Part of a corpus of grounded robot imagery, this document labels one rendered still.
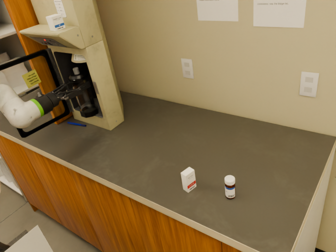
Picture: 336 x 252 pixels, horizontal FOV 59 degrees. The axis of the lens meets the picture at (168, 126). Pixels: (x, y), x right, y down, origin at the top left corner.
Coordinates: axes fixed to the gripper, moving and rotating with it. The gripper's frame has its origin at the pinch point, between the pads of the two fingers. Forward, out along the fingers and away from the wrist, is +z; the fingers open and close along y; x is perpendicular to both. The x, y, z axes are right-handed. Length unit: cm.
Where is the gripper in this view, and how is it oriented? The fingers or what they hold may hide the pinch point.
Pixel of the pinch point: (80, 84)
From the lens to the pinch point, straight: 164.4
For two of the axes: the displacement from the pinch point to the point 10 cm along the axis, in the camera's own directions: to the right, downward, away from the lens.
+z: 5.8, -5.1, 6.4
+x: 1.4, 8.3, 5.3
